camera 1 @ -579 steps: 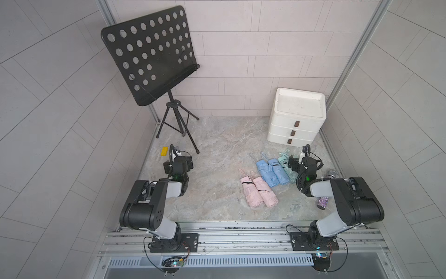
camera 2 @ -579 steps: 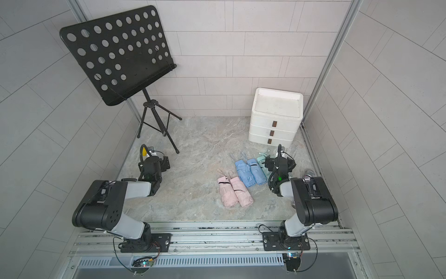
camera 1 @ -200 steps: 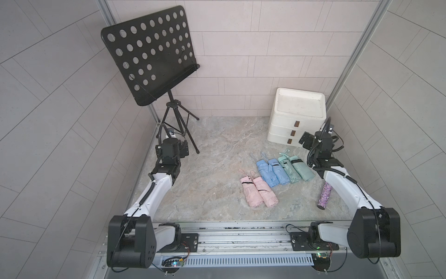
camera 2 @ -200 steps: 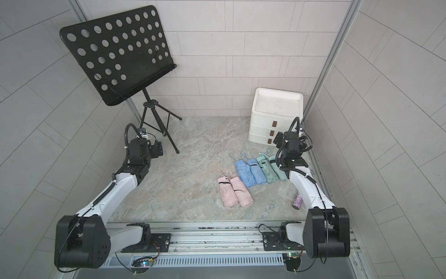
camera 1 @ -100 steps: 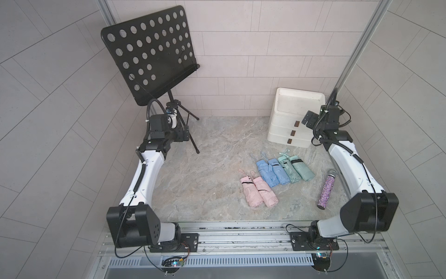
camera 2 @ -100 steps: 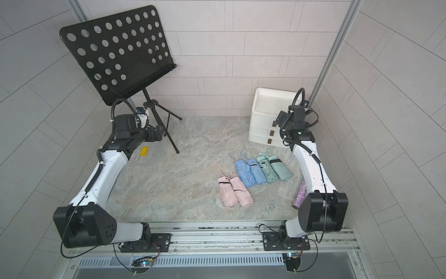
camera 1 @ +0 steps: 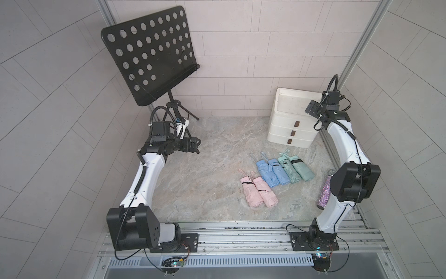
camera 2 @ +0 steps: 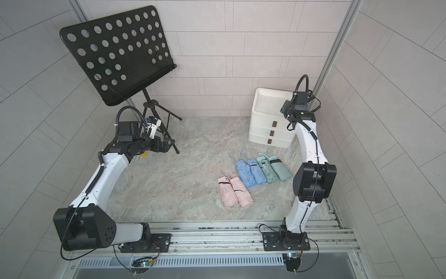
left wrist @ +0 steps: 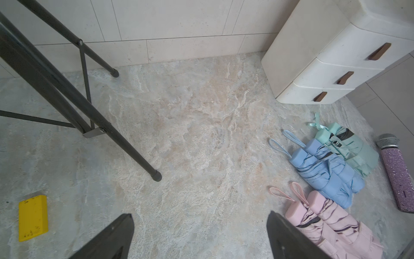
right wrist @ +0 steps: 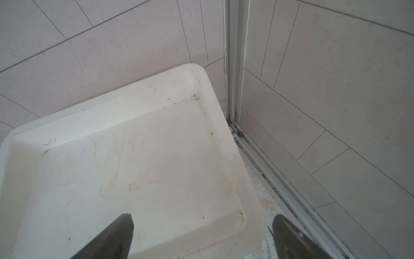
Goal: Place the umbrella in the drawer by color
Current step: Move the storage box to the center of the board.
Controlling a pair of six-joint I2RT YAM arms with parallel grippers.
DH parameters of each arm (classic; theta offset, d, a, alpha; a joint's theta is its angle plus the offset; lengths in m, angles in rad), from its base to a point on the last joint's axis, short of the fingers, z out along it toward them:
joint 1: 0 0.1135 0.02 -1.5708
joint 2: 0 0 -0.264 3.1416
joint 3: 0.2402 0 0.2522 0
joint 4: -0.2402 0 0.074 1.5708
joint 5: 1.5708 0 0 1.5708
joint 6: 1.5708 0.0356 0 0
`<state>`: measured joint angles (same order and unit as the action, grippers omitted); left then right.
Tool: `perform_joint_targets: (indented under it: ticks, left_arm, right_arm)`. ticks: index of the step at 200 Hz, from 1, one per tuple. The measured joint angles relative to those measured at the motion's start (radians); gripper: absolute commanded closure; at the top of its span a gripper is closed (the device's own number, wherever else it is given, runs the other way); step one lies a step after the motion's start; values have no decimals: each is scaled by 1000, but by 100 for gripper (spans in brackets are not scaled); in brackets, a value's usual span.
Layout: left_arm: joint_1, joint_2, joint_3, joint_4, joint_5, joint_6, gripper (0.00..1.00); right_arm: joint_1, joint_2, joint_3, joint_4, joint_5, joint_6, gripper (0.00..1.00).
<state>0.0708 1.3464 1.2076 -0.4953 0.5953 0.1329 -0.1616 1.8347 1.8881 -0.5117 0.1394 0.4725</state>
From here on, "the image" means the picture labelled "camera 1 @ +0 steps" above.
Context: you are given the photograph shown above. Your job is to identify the white three-drawer cabinet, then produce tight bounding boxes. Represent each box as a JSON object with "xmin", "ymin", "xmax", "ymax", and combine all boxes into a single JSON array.
[{"xmin": 267, "ymin": 88, "xmax": 322, "ymax": 148}]

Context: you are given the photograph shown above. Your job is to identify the pink umbrella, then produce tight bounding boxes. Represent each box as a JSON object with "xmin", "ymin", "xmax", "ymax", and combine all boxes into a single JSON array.
[
  {"xmin": 239, "ymin": 169, "xmax": 264, "ymax": 208},
  {"xmin": 250, "ymin": 171, "xmax": 279, "ymax": 208}
]

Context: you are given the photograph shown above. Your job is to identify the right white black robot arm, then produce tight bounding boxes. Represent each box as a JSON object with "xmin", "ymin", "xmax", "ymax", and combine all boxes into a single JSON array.
[{"xmin": 305, "ymin": 90, "xmax": 381, "ymax": 241}]

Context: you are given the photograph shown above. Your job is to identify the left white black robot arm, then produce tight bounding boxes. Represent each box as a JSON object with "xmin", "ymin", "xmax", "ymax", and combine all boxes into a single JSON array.
[{"xmin": 106, "ymin": 136, "xmax": 202, "ymax": 252}]

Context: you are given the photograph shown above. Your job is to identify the green folded umbrella left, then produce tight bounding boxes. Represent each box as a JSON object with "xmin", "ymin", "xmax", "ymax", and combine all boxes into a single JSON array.
[{"xmin": 278, "ymin": 149, "xmax": 302, "ymax": 184}]

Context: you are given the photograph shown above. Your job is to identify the green folded umbrella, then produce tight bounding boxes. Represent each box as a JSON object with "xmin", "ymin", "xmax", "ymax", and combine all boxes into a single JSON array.
[
  {"xmin": 278, "ymin": 149, "xmax": 302, "ymax": 184},
  {"xmin": 290, "ymin": 156, "xmax": 315, "ymax": 181}
]

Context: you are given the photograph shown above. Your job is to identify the green folded umbrella right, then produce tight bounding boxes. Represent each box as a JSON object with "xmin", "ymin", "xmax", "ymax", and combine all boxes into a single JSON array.
[{"xmin": 290, "ymin": 156, "xmax": 315, "ymax": 181}]

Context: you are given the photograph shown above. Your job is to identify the blue folded umbrella left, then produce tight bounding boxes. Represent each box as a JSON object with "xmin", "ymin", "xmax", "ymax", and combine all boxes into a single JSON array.
[{"xmin": 256, "ymin": 159, "xmax": 280, "ymax": 188}]

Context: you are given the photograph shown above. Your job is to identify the blue folded umbrella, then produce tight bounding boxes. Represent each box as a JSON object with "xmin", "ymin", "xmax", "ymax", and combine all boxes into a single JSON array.
[
  {"xmin": 268, "ymin": 159, "xmax": 290, "ymax": 186},
  {"xmin": 256, "ymin": 159, "xmax": 280, "ymax": 188}
]

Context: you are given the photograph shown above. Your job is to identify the blue folded umbrella right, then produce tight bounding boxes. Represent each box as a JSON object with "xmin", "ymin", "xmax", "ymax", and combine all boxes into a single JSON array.
[{"xmin": 268, "ymin": 159, "xmax": 290, "ymax": 186}]

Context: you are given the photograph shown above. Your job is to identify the purple glitter bottle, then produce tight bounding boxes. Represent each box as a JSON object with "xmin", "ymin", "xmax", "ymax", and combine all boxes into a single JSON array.
[{"xmin": 317, "ymin": 169, "xmax": 336, "ymax": 210}]

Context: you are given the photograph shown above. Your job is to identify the black perforated music stand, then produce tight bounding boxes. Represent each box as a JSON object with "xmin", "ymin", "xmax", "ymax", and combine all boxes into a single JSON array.
[{"xmin": 101, "ymin": 6, "xmax": 200, "ymax": 141}]

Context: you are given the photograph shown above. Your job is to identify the left circuit board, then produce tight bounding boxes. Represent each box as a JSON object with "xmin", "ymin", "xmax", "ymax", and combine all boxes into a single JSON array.
[{"xmin": 161, "ymin": 256, "xmax": 186, "ymax": 274}]

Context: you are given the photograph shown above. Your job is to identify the circuit board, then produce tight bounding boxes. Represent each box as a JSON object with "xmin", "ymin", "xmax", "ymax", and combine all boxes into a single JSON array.
[
  {"xmin": 161, "ymin": 256, "xmax": 186, "ymax": 274},
  {"xmin": 311, "ymin": 253, "xmax": 331, "ymax": 273}
]

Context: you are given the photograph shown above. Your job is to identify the right circuit board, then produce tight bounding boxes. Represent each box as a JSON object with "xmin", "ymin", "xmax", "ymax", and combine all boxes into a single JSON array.
[{"xmin": 311, "ymin": 253, "xmax": 331, "ymax": 273}]

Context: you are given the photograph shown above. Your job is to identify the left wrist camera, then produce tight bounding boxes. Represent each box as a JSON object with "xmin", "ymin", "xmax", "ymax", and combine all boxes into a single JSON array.
[{"xmin": 175, "ymin": 117, "xmax": 189, "ymax": 140}]

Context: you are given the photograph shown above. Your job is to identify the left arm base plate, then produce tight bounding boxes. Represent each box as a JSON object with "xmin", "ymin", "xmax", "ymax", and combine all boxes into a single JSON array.
[{"xmin": 149, "ymin": 234, "xmax": 199, "ymax": 253}]

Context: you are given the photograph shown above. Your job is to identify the aluminium mounting rail frame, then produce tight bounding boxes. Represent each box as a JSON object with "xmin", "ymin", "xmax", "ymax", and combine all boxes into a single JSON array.
[{"xmin": 87, "ymin": 215, "xmax": 403, "ymax": 279}]

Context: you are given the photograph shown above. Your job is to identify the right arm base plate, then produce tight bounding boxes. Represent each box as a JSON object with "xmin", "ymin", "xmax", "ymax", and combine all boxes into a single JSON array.
[{"xmin": 289, "ymin": 231, "xmax": 339, "ymax": 252}]

